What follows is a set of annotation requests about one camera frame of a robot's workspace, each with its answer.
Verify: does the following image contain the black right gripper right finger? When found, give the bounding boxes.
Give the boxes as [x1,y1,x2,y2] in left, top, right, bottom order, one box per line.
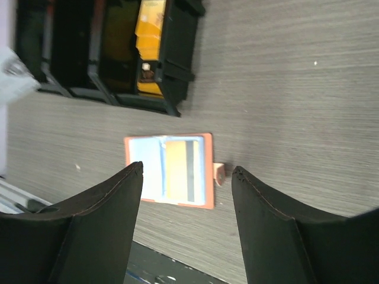
[232,166,378,283]

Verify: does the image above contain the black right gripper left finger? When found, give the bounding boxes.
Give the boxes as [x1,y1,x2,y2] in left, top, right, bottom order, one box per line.
[1,162,143,283]

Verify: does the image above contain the pink leather card holder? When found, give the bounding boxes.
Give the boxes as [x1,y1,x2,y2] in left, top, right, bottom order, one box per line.
[124,133,225,209]

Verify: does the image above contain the gold credit card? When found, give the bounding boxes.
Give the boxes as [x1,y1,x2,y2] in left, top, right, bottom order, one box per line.
[165,140,199,204]

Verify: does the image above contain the black three-compartment card tray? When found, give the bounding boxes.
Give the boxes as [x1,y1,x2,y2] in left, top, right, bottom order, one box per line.
[12,1,205,117]

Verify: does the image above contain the gold cards in tray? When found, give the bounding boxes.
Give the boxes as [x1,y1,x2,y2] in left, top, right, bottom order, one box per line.
[135,1,166,96]

